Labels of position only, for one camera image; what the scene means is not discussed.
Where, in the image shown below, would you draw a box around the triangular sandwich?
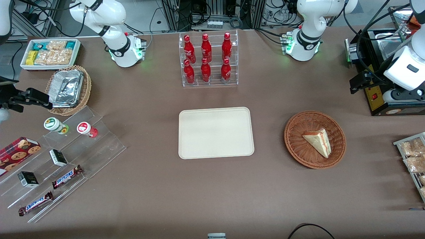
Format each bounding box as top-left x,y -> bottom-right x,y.
302,129 -> 332,159

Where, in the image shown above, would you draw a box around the red lid cup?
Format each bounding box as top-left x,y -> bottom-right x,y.
77,122 -> 99,138

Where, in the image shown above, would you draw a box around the red cola bottle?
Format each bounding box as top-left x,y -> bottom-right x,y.
201,58 -> 212,83
183,35 -> 196,64
201,33 -> 212,63
221,32 -> 232,61
221,58 -> 232,83
183,59 -> 196,85

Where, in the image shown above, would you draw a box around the green lid cup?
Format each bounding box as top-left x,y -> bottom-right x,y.
43,117 -> 69,135

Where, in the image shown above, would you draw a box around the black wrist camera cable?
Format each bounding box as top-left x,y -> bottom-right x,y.
342,0 -> 377,77

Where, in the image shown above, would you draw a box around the metal equipment rack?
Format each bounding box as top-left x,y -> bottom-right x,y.
162,0 -> 266,32

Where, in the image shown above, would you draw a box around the yellow snack pack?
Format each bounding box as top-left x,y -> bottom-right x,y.
26,50 -> 39,66

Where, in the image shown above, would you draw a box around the small clear bag of snacks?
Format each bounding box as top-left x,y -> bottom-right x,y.
46,40 -> 67,52

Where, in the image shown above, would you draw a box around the red tartan cookie box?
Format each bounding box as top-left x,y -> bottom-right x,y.
0,137 -> 42,177

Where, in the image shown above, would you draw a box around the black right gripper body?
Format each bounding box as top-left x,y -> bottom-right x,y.
0,76 -> 20,110

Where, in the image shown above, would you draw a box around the cream plastic tray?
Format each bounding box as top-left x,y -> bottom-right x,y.
178,107 -> 255,160

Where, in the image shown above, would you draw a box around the snickers bar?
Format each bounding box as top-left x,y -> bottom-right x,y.
18,191 -> 54,217
51,165 -> 83,190

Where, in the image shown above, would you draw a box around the large clear bag of snacks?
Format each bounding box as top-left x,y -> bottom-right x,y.
35,49 -> 73,66

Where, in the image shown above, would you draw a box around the steel warmer pan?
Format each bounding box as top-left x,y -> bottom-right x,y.
377,32 -> 410,62

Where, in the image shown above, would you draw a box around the white plastic bin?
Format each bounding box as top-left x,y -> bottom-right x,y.
20,39 -> 81,72

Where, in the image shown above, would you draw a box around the clear acrylic bottle rack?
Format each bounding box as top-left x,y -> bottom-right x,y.
179,30 -> 239,87

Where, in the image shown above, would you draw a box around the black food warmer machine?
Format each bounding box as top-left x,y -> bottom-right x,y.
345,5 -> 425,117

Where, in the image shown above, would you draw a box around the light wicker basket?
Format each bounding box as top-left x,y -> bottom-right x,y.
45,65 -> 92,117

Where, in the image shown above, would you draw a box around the brown wicker basket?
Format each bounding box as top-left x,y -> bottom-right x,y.
284,111 -> 347,170

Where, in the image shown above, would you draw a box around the aluminium foil containers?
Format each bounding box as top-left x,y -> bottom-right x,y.
47,70 -> 84,108

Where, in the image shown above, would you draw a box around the small black box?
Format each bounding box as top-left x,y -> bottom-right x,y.
17,171 -> 40,188
49,149 -> 68,167

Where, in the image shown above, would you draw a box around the clear acrylic stepped stand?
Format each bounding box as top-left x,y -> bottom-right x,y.
0,106 -> 127,223

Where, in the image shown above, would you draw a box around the black table edge cable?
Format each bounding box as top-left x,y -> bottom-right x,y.
287,223 -> 336,239

